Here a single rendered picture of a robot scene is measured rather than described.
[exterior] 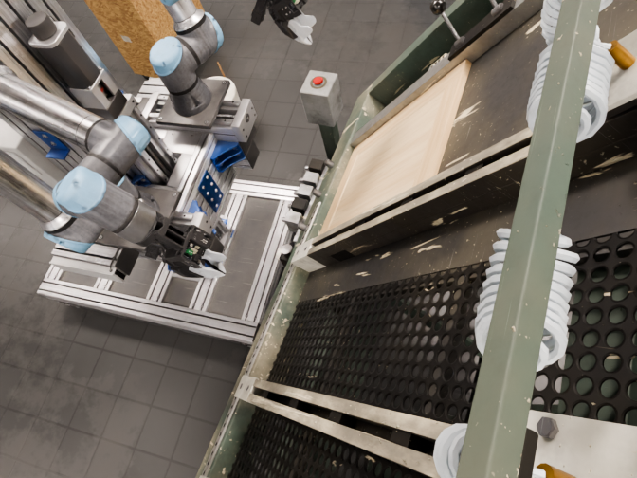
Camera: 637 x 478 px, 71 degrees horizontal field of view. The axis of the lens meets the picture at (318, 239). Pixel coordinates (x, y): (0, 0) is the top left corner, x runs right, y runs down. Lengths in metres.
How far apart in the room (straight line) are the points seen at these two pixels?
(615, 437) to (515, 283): 0.16
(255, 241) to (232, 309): 0.37
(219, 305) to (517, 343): 2.04
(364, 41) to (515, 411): 3.26
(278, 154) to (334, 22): 1.21
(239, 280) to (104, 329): 0.88
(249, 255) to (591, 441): 2.02
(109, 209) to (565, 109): 0.69
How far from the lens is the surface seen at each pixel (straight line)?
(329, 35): 3.53
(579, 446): 0.41
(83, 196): 0.82
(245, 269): 2.26
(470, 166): 0.78
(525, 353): 0.26
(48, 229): 1.36
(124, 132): 0.95
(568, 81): 0.35
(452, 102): 1.14
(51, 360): 2.91
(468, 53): 1.23
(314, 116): 1.89
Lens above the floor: 2.17
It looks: 61 degrees down
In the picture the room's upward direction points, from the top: 21 degrees counter-clockwise
